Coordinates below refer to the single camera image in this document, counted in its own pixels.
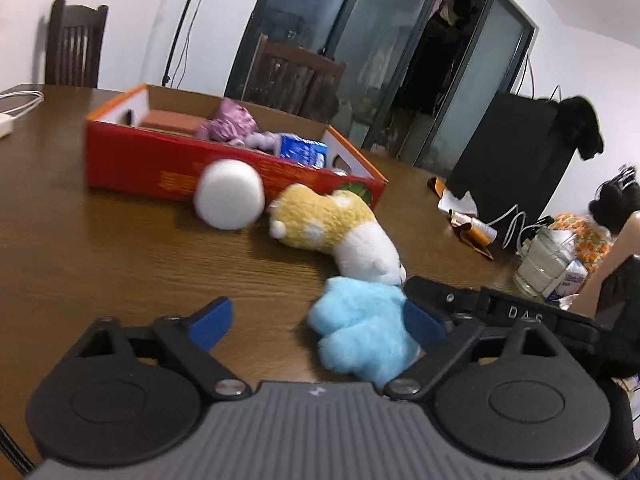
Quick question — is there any glass jar with water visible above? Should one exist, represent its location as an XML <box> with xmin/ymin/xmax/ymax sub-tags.
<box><xmin>513</xmin><ymin>228</ymin><xmax>576</xmax><ymax>297</ymax></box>

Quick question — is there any brown layered sponge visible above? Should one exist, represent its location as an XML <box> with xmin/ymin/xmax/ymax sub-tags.
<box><xmin>139</xmin><ymin>110</ymin><xmax>206</xmax><ymax>136</ymax></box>

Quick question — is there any black paper bag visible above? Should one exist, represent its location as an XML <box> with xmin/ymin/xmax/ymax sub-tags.
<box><xmin>447</xmin><ymin>92</ymin><xmax>575</xmax><ymax>223</ymax></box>

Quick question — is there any white charging cable right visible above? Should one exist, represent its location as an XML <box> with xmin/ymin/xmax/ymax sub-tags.
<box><xmin>487</xmin><ymin>202</ymin><xmax>547</xmax><ymax>252</ymax></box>

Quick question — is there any yellow white plush toy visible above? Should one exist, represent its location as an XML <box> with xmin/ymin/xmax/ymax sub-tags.
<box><xmin>268</xmin><ymin>183</ymin><xmax>407</xmax><ymax>286</ymax></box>

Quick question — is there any white coiled cable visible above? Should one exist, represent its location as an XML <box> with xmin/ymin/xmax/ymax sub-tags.
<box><xmin>0</xmin><ymin>88</ymin><xmax>47</xmax><ymax>120</ymax></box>

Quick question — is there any orange patterned cloth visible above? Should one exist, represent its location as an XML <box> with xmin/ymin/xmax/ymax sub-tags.
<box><xmin>550</xmin><ymin>214</ymin><xmax>613</xmax><ymax>275</ymax></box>

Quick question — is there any studio light on stand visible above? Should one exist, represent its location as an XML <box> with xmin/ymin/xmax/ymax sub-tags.
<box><xmin>160</xmin><ymin>0</ymin><xmax>204</xmax><ymax>89</ymax></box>

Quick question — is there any black sliding glass door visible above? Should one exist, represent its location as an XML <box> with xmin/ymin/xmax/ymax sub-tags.
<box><xmin>226</xmin><ymin>0</ymin><xmax>537</xmax><ymax>177</ymax></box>

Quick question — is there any white power adapter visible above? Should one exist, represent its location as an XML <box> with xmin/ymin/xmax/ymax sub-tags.
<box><xmin>0</xmin><ymin>113</ymin><xmax>14</xmax><ymax>139</ymax></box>

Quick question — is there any white blue tissue packet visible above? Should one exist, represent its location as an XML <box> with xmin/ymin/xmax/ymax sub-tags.
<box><xmin>544</xmin><ymin>259</ymin><xmax>589</xmax><ymax>301</ymax></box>

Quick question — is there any red orange cardboard box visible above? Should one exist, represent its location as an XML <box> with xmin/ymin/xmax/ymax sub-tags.
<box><xmin>85</xmin><ymin>84</ymin><xmax>387</xmax><ymax>207</ymax></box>

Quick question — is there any blue tissue pack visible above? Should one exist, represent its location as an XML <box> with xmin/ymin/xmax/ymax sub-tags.
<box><xmin>274</xmin><ymin>133</ymin><xmax>328</xmax><ymax>169</ymax></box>

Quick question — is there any lilac fluffy paw glove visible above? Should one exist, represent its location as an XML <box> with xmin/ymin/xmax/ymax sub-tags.
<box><xmin>228</xmin><ymin>132</ymin><xmax>280</xmax><ymax>154</ymax></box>

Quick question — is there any black garment on bag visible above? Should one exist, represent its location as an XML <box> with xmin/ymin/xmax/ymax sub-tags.
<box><xmin>552</xmin><ymin>96</ymin><xmax>604</xmax><ymax>160</ymax></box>

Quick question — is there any light blue fluffy glove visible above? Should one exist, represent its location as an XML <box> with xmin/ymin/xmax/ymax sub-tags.
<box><xmin>307</xmin><ymin>276</ymin><xmax>420</xmax><ymax>388</ymax></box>

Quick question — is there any dark wooden chair left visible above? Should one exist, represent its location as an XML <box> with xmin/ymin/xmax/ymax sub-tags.
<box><xmin>44</xmin><ymin>0</ymin><xmax>108</xmax><ymax>88</ymax></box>

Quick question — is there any pink suitcase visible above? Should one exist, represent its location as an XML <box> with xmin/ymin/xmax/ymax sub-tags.
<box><xmin>568</xmin><ymin>211</ymin><xmax>640</xmax><ymax>318</ymax></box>

